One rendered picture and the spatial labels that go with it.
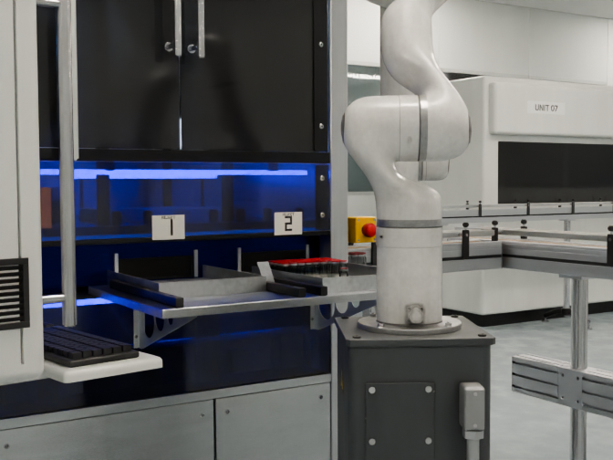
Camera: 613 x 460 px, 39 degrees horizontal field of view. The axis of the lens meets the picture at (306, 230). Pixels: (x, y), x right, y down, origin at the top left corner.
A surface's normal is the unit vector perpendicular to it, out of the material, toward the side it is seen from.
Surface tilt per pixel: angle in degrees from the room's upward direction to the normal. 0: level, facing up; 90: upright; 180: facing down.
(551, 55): 90
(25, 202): 90
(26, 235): 90
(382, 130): 93
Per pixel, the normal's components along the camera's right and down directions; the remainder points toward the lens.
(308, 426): 0.52, 0.04
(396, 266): -0.51, 0.05
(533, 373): -0.85, 0.04
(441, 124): -0.01, 0.00
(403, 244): -0.28, 0.05
